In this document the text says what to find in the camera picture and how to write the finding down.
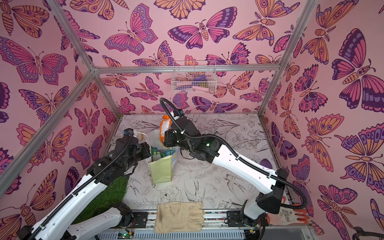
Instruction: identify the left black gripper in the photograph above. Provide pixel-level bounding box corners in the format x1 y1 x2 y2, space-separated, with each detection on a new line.
120 142 150 175

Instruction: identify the orange Fox's candy bag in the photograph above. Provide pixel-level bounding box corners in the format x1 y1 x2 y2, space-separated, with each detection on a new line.
160 115 172 143

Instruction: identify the yellow-green Fox's spring tea bag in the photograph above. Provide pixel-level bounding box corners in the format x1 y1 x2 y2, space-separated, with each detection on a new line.
151 147 173 161

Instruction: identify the white paper bag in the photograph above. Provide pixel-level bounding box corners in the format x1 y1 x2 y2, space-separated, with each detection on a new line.
135 130 180 184

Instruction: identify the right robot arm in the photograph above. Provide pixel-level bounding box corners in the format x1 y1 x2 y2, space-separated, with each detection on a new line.
160 98 308 227

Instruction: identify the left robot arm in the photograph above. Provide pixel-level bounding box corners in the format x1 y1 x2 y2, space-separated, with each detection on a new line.
17 129 151 240

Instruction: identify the green artificial grass mat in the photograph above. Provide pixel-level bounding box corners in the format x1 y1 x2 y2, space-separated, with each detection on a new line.
73 177 128 224

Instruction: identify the beige work glove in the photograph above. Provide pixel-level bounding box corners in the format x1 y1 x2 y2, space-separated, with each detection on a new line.
154 202 205 234

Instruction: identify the purple pink garden trowel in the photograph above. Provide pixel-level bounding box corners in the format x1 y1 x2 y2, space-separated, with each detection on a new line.
260 159 273 169

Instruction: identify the orange white garden glove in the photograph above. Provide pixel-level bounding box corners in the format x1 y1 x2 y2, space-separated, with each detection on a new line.
267 207 309 226

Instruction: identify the white wire basket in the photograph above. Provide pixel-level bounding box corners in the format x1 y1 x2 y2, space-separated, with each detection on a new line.
170 60 218 94

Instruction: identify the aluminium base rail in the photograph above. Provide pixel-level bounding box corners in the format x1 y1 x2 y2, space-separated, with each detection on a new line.
91 210 268 240

